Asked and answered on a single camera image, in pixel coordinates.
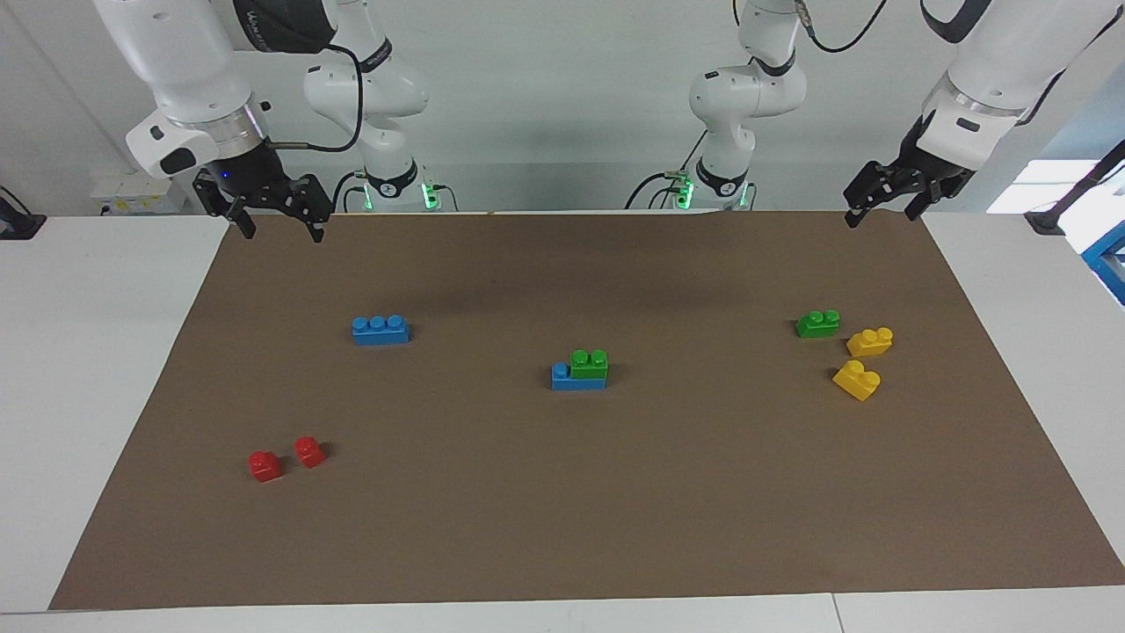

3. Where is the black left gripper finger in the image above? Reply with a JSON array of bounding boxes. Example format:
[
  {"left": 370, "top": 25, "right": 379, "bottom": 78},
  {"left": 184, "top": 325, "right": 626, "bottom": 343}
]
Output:
[
  {"left": 843, "top": 161, "right": 907, "bottom": 230},
  {"left": 904, "top": 178, "right": 947, "bottom": 222}
]

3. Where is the blue three-stud block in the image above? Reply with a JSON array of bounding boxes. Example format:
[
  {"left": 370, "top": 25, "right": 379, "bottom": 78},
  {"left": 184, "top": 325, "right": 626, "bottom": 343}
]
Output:
[
  {"left": 551, "top": 361, "right": 608, "bottom": 391},
  {"left": 352, "top": 315, "right": 410, "bottom": 346}
]

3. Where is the yellow two-stud block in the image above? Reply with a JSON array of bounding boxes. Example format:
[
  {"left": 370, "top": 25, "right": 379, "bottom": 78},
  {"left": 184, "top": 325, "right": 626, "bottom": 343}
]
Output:
[
  {"left": 831, "top": 360, "right": 882, "bottom": 403},
  {"left": 846, "top": 327, "right": 895, "bottom": 358}
]

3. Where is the white power strip box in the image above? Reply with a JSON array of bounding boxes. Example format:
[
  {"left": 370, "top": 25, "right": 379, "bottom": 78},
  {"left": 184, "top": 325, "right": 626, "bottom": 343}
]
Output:
[{"left": 91, "top": 170, "right": 190, "bottom": 215}]

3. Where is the black table clamp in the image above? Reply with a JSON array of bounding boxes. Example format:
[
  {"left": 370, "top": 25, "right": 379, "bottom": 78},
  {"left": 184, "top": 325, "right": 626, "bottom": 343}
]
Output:
[{"left": 0, "top": 186, "right": 47, "bottom": 240}]

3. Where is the brown table mat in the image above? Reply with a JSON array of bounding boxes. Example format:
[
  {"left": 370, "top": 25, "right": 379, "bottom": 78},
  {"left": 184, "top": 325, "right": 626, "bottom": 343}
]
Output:
[{"left": 48, "top": 209, "right": 1125, "bottom": 611}]

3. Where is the black right base cable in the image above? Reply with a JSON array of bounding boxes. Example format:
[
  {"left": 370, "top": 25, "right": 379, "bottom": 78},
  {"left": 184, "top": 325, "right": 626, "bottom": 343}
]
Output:
[{"left": 331, "top": 171, "right": 370, "bottom": 214}]

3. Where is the black base cable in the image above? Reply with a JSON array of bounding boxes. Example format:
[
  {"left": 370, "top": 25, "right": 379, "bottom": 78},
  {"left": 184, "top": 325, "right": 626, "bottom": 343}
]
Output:
[
  {"left": 625, "top": 130, "right": 709, "bottom": 210},
  {"left": 331, "top": 171, "right": 370, "bottom": 214}
]

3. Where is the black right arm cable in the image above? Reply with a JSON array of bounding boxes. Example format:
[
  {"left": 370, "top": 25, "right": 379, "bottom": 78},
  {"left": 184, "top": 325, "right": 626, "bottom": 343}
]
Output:
[{"left": 264, "top": 42, "right": 365, "bottom": 154}]

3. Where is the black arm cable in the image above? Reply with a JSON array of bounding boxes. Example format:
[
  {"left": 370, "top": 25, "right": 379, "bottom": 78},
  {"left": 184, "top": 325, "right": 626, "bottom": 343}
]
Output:
[
  {"left": 264, "top": 42, "right": 365, "bottom": 154},
  {"left": 795, "top": 0, "right": 890, "bottom": 55}
]

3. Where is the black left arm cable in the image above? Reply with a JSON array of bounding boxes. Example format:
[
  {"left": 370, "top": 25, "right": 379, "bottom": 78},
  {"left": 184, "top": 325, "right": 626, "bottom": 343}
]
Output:
[{"left": 795, "top": 0, "right": 890, "bottom": 55}]

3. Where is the blue frame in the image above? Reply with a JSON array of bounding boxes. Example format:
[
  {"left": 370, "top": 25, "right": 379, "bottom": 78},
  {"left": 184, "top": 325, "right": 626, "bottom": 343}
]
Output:
[{"left": 1081, "top": 220, "right": 1125, "bottom": 307}]

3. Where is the black left base cable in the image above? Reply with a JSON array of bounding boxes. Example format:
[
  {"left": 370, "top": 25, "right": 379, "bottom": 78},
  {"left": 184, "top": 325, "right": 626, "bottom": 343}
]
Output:
[{"left": 625, "top": 130, "right": 709, "bottom": 210}]

